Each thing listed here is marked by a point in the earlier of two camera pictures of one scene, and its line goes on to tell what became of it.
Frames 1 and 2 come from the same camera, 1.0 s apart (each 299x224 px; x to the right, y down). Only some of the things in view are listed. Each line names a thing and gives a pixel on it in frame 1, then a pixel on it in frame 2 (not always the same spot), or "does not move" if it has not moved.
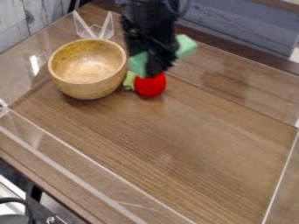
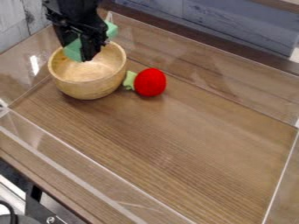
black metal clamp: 46,211 does not move
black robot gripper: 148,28 -> 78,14
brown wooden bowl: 86,67 does not move
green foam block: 184,49 -> 72,48
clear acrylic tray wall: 64,177 does not move
